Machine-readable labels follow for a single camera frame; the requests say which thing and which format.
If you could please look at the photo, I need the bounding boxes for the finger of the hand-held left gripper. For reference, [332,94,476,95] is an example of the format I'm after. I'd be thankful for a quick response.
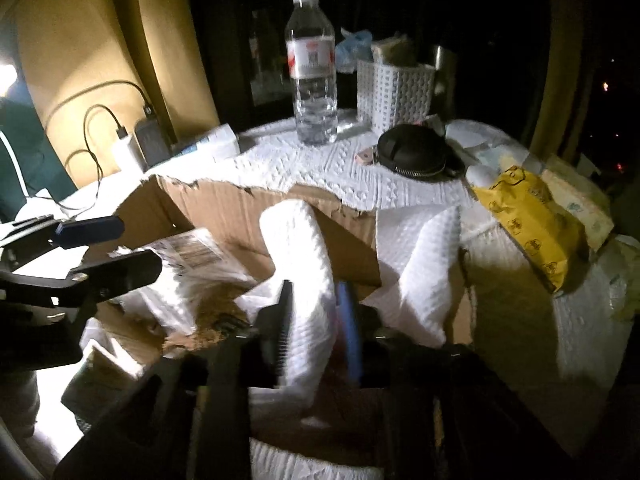
[0,216,125,268]
[0,250,163,309]

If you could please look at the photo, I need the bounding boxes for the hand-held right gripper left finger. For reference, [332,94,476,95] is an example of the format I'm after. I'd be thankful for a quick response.
[52,280,294,480]

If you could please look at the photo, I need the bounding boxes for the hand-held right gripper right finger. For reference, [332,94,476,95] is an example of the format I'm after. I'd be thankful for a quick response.
[335,282,566,480]

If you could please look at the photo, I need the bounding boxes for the brown cardboard box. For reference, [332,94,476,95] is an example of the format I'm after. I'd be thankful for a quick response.
[82,172,476,461]

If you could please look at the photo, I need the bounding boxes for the white crumpled paper towel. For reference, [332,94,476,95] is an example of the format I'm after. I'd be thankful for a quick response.
[112,255,256,341]

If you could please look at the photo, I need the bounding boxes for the brown fibrous lump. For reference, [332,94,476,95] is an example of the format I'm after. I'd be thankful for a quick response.
[192,290,252,343]

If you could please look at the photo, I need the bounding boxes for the white charger block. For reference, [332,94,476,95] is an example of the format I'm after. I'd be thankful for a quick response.
[112,127,149,173]

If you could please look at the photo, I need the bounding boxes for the teal cloth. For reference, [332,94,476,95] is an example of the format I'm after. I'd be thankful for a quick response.
[0,85,78,223]

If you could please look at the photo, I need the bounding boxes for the white paper towel sheet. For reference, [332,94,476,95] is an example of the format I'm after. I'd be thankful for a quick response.
[362,205,462,348]

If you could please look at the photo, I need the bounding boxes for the black power bank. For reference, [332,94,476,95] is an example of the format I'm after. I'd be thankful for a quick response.
[135,115,174,167]

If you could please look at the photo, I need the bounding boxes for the white and blue box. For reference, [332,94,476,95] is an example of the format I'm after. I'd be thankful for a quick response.
[172,124,241,161]

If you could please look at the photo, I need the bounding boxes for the white desk lamp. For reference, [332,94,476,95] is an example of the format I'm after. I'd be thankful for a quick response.
[0,57,28,196]

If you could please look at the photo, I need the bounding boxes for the black round zip pouch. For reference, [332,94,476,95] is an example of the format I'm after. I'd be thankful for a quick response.
[376,124,466,182]

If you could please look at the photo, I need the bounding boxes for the yellow curtain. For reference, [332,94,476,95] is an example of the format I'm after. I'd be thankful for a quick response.
[529,0,603,148]
[0,0,221,191]

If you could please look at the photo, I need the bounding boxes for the small white bottle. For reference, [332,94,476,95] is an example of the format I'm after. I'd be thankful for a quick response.
[465,165,502,187]

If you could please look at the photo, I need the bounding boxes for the yellow printed packet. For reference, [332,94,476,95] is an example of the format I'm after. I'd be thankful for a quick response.
[472,166,588,294]

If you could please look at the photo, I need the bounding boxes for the white face mask packets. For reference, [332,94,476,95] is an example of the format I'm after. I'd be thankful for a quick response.
[445,120,532,167]

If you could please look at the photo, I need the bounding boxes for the white woven plastic basket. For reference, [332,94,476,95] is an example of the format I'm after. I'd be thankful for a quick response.
[356,59,436,133]

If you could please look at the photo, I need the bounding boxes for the clear plastic water bottle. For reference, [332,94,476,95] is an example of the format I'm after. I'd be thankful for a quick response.
[285,0,339,147]

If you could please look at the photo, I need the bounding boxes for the pale yellow tissue pack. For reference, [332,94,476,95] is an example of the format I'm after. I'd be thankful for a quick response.
[542,167,616,252]

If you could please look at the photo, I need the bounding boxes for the steel thermos flask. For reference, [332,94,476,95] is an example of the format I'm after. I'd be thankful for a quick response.
[430,45,459,111]

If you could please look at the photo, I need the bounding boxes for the clear plastic tissue pack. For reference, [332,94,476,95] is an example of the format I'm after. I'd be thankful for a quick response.
[606,235,640,322]

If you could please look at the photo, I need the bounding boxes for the blue plastic bag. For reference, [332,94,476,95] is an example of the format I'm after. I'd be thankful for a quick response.
[335,30,374,68]

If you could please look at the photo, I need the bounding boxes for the packets in basket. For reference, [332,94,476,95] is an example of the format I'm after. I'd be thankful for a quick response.
[371,34,419,67]

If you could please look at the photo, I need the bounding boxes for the dark window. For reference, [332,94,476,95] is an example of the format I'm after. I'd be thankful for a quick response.
[185,0,551,133]

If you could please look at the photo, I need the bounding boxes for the black charging cable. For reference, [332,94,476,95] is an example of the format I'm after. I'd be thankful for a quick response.
[82,105,127,182]

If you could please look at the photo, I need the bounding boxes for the chargers with black cables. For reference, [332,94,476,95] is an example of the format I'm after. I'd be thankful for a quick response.
[50,80,154,217]

